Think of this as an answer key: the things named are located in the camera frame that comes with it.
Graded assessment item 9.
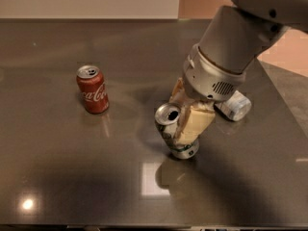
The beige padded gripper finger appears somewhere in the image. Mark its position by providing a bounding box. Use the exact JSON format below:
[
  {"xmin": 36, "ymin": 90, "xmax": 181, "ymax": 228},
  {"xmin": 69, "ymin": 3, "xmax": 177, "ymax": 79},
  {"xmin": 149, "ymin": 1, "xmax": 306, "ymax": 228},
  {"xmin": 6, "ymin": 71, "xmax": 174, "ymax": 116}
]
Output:
[
  {"xmin": 169, "ymin": 77, "xmax": 188, "ymax": 104},
  {"xmin": 175, "ymin": 101, "xmax": 216, "ymax": 144}
]

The green white 7up can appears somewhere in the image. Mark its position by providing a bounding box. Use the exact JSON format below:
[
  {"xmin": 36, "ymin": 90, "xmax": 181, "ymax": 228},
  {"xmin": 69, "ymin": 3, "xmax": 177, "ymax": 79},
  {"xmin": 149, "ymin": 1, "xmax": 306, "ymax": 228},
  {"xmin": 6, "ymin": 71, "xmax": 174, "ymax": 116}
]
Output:
[{"xmin": 155, "ymin": 103, "xmax": 199, "ymax": 160}]

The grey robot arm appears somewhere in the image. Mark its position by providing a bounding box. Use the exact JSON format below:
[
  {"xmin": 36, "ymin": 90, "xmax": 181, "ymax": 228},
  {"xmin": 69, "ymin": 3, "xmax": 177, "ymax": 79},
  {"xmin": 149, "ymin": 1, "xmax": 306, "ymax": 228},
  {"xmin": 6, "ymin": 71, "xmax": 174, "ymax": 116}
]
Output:
[{"xmin": 170, "ymin": 0, "xmax": 308, "ymax": 144}]

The red Coca-Cola can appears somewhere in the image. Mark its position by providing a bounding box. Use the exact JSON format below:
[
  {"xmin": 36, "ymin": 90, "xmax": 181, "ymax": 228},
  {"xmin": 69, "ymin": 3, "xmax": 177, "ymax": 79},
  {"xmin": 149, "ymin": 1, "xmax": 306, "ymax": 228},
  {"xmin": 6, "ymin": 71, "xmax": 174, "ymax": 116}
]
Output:
[{"xmin": 76, "ymin": 65, "xmax": 109, "ymax": 114}]

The clear plastic water bottle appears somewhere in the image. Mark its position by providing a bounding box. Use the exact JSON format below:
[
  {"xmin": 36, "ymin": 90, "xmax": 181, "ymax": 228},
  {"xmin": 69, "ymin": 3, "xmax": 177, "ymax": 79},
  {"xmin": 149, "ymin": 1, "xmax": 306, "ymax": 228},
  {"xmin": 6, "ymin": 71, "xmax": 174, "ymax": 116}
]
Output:
[{"xmin": 215, "ymin": 90, "xmax": 252, "ymax": 122}]

